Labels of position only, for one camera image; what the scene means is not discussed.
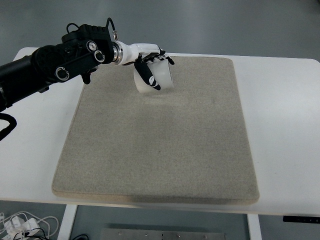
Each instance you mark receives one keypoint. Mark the black table control panel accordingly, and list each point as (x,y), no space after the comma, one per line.
(301,219)

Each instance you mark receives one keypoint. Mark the metal base plate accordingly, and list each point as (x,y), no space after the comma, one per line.
(140,234)

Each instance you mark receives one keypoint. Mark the beige felt mat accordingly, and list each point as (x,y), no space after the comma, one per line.
(188,144)

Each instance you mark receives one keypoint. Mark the white power strip with cables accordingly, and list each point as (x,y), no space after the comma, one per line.
(24,225)

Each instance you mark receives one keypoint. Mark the white plastic cup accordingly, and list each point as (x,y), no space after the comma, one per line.
(161,72)

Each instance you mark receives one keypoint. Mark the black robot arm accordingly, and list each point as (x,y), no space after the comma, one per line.
(79,54)

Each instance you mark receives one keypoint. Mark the white table leg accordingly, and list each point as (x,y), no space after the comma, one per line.
(67,222)

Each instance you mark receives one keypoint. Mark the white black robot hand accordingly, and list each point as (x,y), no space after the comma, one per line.
(127,54)

